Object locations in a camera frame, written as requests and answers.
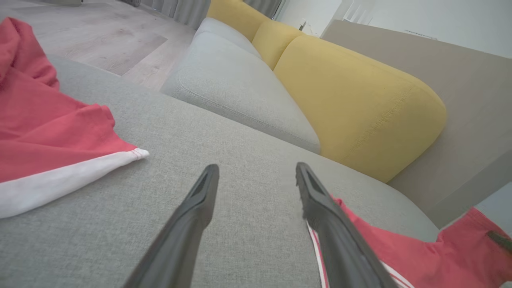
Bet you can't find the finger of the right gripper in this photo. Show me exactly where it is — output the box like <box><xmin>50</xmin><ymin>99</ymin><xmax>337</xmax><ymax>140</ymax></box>
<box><xmin>486</xmin><ymin>230</ymin><xmax>512</xmax><ymax>253</ymax></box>

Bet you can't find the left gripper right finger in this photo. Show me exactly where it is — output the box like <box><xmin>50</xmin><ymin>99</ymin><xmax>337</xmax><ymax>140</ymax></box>
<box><xmin>295</xmin><ymin>162</ymin><xmax>397</xmax><ymax>288</ymax></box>

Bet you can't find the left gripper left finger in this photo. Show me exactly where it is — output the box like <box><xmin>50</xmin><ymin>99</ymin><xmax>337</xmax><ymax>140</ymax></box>
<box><xmin>123</xmin><ymin>164</ymin><xmax>220</xmax><ymax>288</ymax></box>

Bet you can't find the red jersey with white sleeves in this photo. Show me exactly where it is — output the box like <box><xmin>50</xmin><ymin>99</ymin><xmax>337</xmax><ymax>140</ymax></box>
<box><xmin>306</xmin><ymin>195</ymin><xmax>512</xmax><ymax>288</ymax></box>

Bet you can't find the red garment with white hem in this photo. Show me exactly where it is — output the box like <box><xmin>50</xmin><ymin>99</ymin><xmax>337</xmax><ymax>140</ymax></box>
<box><xmin>0</xmin><ymin>17</ymin><xmax>150</xmax><ymax>219</ymax></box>

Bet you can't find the large grey sofa seat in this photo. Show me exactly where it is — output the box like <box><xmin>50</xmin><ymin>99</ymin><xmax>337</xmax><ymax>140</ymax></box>
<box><xmin>0</xmin><ymin>54</ymin><xmax>440</xmax><ymax>288</ymax></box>

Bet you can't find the taupe panel behind sofa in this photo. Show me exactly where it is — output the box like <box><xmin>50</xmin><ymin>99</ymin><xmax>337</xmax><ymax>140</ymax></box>
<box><xmin>321</xmin><ymin>20</ymin><xmax>512</xmax><ymax>229</ymax></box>

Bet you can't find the large yellow back cushion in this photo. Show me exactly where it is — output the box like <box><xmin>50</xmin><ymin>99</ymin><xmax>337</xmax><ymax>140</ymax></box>
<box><xmin>273</xmin><ymin>34</ymin><xmax>447</xmax><ymax>184</ymax></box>

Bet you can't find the medium yellow back cushion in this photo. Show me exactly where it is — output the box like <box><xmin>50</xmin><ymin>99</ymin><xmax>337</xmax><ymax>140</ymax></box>
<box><xmin>251</xmin><ymin>20</ymin><xmax>306</xmax><ymax>71</ymax></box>

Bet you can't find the small yellow back cushion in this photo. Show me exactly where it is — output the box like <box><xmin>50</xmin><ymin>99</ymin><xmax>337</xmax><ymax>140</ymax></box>
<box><xmin>206</xmin><ymin>0</ymin><xmax>272</xmax><ymax>43</ymax></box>

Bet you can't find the grey curtain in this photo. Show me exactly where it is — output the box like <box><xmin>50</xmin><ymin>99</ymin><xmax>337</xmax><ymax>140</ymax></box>
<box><xmin>118</xmin><ymin>0</ymin><xmax>282</xmax><ymax>30</ymax></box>

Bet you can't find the white wall radiator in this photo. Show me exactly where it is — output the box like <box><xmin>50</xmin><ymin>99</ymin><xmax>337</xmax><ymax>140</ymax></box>
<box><xmin>342</xmin><ymin>0</ymin><xmax>374</xmax><ymax>25</ymax></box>

